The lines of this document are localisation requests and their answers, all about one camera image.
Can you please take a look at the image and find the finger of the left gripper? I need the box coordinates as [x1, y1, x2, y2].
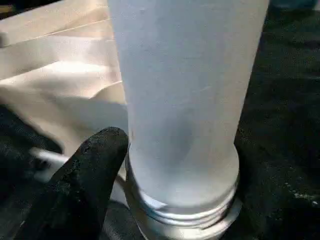
[0, 104, 63, 191]

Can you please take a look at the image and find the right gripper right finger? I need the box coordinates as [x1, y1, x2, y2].
[233, 124, 320, 240]

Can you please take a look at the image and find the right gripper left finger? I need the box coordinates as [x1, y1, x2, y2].
[14, 126, 131, 240]

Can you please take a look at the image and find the white plastic table top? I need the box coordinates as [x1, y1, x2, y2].
[0, 0, 141, 203]

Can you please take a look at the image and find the white plastic table leg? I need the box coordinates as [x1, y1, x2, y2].
[106, 0, 272, 240]

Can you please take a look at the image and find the black work surface mat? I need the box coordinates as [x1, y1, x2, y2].
[0, 0, 320, 240]

